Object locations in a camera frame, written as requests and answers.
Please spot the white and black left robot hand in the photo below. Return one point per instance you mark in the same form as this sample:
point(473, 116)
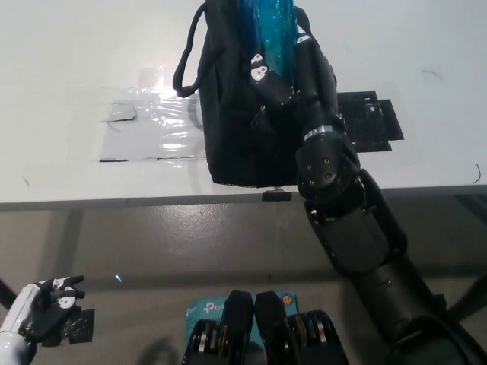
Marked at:
point(23, 311)

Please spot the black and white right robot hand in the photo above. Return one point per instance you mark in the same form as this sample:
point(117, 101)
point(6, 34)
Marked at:
point(319, 87)

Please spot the blue plate stack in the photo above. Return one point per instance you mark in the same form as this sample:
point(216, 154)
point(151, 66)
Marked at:
point(274, 38)

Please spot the black zippered fabric bag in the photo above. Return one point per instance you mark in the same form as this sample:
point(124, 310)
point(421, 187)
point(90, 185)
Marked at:
point(232, 133)

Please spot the black floor tape square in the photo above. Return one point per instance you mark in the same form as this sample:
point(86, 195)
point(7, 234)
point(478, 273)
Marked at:
point(81, 325)

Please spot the large black tape patch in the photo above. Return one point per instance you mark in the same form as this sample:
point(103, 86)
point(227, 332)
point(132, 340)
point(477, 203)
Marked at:
point(374, 121)

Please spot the thin black thread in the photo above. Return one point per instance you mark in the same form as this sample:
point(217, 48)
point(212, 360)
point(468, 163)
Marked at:
point(477, 175)
point(432, 72)

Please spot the small black tape strip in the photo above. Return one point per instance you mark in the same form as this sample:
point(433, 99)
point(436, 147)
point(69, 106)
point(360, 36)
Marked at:
point(277, 194)

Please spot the clear plastic tape sheet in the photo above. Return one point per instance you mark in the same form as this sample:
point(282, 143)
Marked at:
point(167, 125)

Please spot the teal tp-link box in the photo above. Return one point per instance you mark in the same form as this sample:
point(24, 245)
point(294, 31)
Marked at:
point(205, 308)

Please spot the black table leg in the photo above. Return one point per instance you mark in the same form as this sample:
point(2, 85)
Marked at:
point(468, 300)

